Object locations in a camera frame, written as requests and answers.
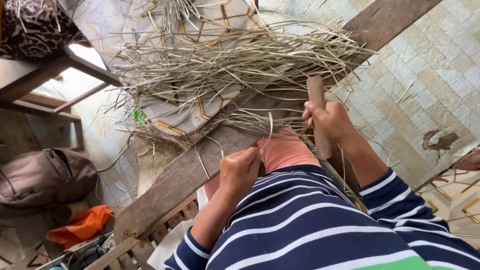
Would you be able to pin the person's right hand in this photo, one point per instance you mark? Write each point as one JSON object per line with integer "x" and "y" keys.
{"x": 332, "y": 120}

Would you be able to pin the person's left hand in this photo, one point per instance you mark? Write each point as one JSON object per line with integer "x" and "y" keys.
{"x": 240, "y": 172}

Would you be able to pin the person's right fingers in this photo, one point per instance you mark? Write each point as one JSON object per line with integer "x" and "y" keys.
{"x": 309, "y": 112}

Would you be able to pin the person's left fingers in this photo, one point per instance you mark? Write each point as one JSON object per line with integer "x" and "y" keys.
{"x": 243, "y": 154}

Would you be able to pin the brown wooden stick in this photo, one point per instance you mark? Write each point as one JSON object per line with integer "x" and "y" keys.
{"x": 317, "y": 90}

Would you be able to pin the single dried grass strand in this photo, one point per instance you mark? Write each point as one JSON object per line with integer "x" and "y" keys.
{"x": 270, "y": 129}

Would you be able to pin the pink trousers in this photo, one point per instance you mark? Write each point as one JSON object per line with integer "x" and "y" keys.
{"x": 287, "y": 152}

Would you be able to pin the long weathered wooden plank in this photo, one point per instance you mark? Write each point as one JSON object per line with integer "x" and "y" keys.
{"x": 187, "y": 172}

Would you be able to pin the beige woven sack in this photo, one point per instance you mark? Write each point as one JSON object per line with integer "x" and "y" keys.
{"x": 153, "y": 165}

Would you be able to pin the pile of dried grass strips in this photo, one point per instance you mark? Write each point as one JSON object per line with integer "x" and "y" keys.
{"x": 232, "y": 60}

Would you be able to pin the navy white striped shirt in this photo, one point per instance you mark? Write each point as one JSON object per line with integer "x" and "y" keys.
{"x": 311, "y": 228}

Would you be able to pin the small green scrap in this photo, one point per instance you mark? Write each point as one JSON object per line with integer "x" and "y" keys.
{"x": 139, "y": 116}

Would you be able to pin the white cloth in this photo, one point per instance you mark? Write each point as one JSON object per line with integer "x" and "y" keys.
{"x": 168, "y": 243}

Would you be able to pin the wooden slatted bench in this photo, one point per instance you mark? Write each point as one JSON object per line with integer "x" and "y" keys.
{"x": 150, "y": 240}

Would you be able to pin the cream mat with gold lines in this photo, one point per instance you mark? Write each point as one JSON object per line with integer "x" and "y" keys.
{"x": 455, "y": 198}

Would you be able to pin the orange plastic bag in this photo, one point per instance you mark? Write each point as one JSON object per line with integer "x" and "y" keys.
{"x": 84, "y": 227}

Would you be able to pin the brown cylindrical log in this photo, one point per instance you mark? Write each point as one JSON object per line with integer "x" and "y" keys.
{"x": 69, "y": 213}

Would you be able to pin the grey mat with gold hexagons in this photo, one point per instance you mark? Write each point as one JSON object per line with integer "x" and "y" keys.
{"x": 112, "y": 22}

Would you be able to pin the crate of dark items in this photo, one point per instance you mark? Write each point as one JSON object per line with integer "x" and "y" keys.
{"x": 80, "y": 255}

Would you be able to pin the brown fabric bag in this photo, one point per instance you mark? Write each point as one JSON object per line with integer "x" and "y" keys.
{"x": 45, "y": 176}

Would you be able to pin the leopard print cloth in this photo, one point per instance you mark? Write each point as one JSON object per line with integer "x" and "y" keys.
{"x": 33, "y": 26}

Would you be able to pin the dark wooden stool frame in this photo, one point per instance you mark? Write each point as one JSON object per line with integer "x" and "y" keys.
{"x": 45, "y": 75}

